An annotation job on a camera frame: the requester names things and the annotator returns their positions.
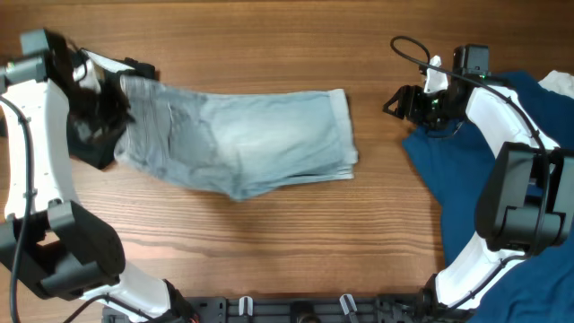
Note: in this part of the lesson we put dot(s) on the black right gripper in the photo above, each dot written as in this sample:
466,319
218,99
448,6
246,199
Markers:
413,103

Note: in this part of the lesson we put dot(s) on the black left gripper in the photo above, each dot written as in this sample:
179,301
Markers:
117,95

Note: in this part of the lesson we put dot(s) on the light blue denim shorts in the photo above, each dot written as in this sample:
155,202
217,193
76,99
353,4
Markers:
238,145

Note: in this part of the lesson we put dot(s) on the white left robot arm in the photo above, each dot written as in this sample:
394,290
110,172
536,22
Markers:
49,242

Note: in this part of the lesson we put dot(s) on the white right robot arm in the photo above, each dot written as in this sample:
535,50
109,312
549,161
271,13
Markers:
512,183

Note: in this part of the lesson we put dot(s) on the folded black garment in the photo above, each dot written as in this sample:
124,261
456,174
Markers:
99,153

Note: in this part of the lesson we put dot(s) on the dark blue garment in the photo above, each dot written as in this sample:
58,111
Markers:
541,288

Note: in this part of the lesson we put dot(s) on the white garment in pile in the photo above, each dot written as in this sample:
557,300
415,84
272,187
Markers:
559,82

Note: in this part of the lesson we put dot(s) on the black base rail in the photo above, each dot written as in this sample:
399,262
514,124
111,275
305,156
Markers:
385,308

